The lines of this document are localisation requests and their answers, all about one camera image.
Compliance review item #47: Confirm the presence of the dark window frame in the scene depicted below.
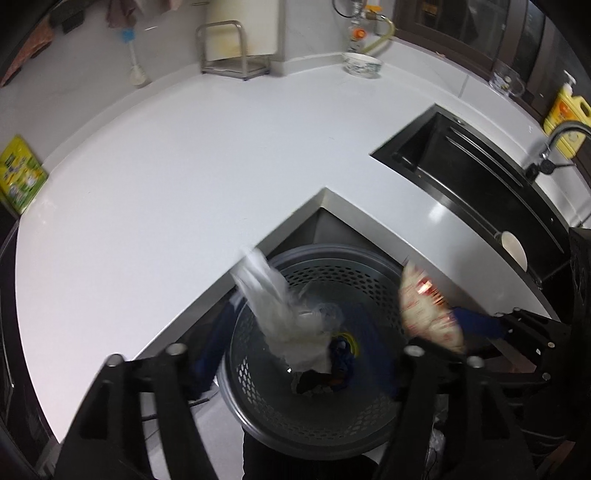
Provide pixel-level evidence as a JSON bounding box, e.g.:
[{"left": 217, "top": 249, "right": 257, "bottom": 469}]
[{"left": 392, "top": 0, "right": 591, "bottom": 130}]

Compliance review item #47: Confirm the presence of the brown hanging cloth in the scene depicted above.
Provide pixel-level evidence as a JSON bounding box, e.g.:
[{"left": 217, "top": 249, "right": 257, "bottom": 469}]
[{"left": 105, "top": 0, "right": 139, "bottom": 28}]

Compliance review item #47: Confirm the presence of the white cutting board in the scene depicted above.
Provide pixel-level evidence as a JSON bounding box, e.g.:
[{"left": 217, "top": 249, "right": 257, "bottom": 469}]
[{"left": 205, "top": 0, "right": 282, "bottom": 63}]

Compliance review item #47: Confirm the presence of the white plastic bag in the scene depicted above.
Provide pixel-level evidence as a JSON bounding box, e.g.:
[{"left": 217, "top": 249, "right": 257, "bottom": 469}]
[{"left": 231, "top": 247, "right": 343, "bottom": 376}]

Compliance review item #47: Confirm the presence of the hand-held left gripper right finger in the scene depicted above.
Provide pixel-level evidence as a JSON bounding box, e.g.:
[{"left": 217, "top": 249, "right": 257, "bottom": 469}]
[{"left": 355, "top": 305, "right": 541, "bottom": 480}]

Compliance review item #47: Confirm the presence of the red and white snack wrapper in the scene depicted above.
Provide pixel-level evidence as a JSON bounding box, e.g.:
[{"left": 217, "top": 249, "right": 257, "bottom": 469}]
[{"left": 399, "top": 261, "right": 466, "bottom": 354}]

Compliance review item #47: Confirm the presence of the yellow dish soap bottle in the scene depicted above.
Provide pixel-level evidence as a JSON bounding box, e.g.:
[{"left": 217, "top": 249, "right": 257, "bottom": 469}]
[{"left": 542, "top": 71, "right": 591, "bottom": 158}]

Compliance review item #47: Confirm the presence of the yellow-green hose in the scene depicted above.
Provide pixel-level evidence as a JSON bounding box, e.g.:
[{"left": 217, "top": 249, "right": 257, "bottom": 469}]
[{"left": 358, "top": 16, "right": 397, "bottom": 55}]

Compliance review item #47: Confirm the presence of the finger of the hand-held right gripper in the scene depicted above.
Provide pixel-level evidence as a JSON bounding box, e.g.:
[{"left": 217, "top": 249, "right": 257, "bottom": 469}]
[
  {"left": 409, "top": 337, "right": 552, "bottom": 387},
  {"left": 450, "top": 307, "right": 570, "bottom": 348}
]

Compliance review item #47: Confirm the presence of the yellow plastic container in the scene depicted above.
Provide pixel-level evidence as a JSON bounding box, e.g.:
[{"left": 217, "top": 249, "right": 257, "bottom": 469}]
[{"left": 339, "top": 330, "right": 362, "bottom": 358}]

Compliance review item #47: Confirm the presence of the blue and white bottle brush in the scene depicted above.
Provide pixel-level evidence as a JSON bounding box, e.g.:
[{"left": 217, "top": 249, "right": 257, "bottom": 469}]
[{"left": 119, "top": 28, "right": 151, "bottom": 88}]

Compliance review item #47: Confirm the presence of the black wall hook block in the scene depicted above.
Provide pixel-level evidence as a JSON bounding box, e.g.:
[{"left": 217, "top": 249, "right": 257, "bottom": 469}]
[{"left": 51, "top": 0, "right": 93, "bottom": 34}]

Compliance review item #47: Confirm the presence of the metal cutting board rack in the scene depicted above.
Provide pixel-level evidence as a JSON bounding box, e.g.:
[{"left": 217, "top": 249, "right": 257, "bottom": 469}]
[{"left": 195, "top": 21, "right": 273, "bottom": 82}]

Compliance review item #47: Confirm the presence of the white patterned bowl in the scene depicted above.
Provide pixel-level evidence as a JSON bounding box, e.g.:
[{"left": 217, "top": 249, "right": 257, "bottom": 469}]
[{"left": 342, "top": 52, "right": 384, "bottom": 78}]

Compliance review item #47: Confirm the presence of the grey perforated trash basket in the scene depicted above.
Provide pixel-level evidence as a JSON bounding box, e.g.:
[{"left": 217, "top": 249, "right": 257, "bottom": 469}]
[{"left": 217, "top": 244, "right": 445, "bottom": 455}]

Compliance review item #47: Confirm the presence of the black sink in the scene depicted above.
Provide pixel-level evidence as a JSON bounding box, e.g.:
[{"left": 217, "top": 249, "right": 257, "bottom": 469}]
[{"left": 369, "top": 104, "right": 574, "bottom": 289}]

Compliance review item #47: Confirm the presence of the dark metal faucet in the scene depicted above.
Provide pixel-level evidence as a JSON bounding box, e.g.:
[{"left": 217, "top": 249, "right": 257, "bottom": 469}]
[{"left": 526, "top": 122, "right": 591, "bottom": 182}]

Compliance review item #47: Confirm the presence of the green printed packet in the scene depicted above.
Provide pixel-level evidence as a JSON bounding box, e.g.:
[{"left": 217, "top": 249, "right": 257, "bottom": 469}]
[{"left": 0, "top": 135, "right": 49, "bottom": 214}]

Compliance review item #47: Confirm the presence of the black cooktop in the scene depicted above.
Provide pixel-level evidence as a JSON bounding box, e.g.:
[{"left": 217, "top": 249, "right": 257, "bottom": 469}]
[{"left": 0, "top": 222, "right": 61, "bottom": 462}]

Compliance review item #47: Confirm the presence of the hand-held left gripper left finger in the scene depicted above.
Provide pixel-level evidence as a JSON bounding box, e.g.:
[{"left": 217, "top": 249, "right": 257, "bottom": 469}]
[{"left": 55, "top": 300, "right": 241, "bottom": 480}]

